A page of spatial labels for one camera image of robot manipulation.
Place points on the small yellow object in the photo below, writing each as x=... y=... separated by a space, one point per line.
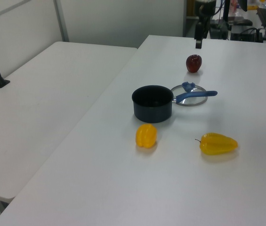
x=252 y=8

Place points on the long yellow pepper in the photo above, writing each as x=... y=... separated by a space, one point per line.
x=217 y=144

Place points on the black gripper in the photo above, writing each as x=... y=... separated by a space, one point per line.
x=207 y=8

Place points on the dark red apple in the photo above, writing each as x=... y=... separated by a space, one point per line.
x=193 y=63

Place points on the black electronics box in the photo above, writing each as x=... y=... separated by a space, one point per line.
x=245 y=34

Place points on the glass lid with blue knob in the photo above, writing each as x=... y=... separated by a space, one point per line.
x=195 y=101

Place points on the flat black pad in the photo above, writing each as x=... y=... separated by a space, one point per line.
x=241 y=21

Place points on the black pole stand with base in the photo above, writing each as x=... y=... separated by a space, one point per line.
x=225 y=11

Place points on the wooden brown panel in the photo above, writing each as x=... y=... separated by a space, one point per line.
x=190 y=8

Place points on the short yellow bell pepper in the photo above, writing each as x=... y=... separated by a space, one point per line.
x=146 y=136

